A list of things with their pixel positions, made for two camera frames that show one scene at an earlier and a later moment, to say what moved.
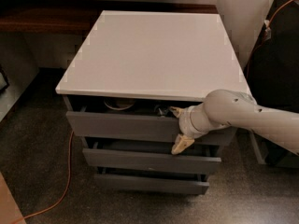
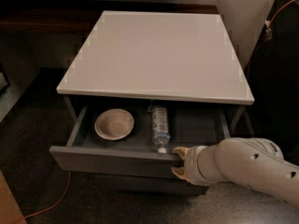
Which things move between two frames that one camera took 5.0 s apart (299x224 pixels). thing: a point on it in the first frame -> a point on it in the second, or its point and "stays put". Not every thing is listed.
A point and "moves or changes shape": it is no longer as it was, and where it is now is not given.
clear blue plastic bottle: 160,110 moves or changes shape
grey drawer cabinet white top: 119,91 stays put
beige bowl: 118,104 -> 114,124
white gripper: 184,121 -> 192,164
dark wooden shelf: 50,16 stays put
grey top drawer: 137,118 -> 135,154
